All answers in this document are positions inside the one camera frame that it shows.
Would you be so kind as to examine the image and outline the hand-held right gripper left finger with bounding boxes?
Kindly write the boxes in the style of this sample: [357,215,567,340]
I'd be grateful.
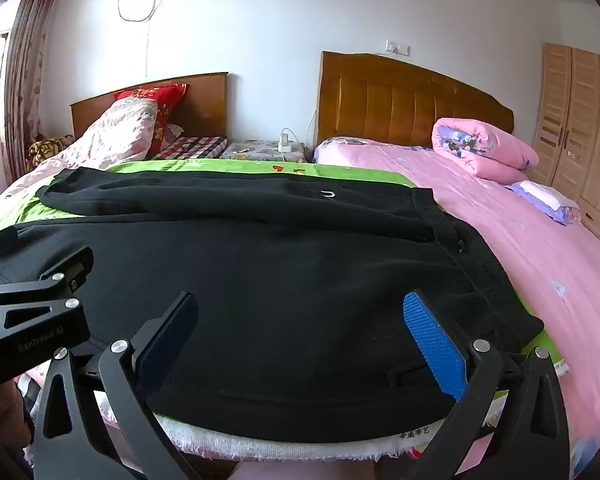
[32,290,216,480]

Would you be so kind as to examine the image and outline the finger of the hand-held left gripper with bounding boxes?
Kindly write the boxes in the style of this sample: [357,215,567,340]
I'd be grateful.
[0,244,95,295]
[0,287,88,335]

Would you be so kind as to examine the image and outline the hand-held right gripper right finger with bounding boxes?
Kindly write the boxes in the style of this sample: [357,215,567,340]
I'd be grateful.
[402,289,571,480]

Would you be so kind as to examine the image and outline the black pants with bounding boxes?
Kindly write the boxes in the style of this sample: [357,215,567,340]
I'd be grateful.
[0,167,546,443]

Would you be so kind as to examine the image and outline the person's left hand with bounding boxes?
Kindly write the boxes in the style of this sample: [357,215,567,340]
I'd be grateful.
[0,377,26,441]

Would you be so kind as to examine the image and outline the leopard print plush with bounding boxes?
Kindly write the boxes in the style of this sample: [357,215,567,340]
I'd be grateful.
[26,134,75,171]

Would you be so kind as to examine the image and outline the pink bed sheet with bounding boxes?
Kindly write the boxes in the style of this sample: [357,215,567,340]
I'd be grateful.
[312,137,600,480]

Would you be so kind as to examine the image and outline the pink floral quilt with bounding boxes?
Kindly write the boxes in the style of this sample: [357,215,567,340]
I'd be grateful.
[0,97,160,238]

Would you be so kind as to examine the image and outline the green printed blanket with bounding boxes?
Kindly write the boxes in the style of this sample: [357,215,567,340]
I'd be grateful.
[15,157,573,461]

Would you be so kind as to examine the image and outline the purple pillow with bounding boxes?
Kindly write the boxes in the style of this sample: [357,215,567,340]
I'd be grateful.
[505,180,583,226]

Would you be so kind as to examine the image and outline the nightstand with printed cover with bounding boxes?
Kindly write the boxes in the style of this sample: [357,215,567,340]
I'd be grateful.
[220,140,308,163]

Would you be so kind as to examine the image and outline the pink folded quilt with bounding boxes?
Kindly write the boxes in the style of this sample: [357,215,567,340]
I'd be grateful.
[431,117,540,184]

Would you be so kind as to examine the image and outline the red pillow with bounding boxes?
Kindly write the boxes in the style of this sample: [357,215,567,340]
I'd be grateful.
[113,84,188,156]

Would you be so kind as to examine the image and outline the dark red curtain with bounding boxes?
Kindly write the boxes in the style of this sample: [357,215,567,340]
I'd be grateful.
[4,0,68,183]

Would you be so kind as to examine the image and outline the brown wooden headboard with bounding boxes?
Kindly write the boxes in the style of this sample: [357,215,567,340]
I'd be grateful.
[70,72,229,141]

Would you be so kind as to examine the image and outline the orange wooden headboard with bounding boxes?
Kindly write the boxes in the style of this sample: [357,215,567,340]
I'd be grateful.
[316,51,515,147]

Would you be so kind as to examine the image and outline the light wooden wardrobe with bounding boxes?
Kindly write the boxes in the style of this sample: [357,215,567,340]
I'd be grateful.
[530,42,600,251]

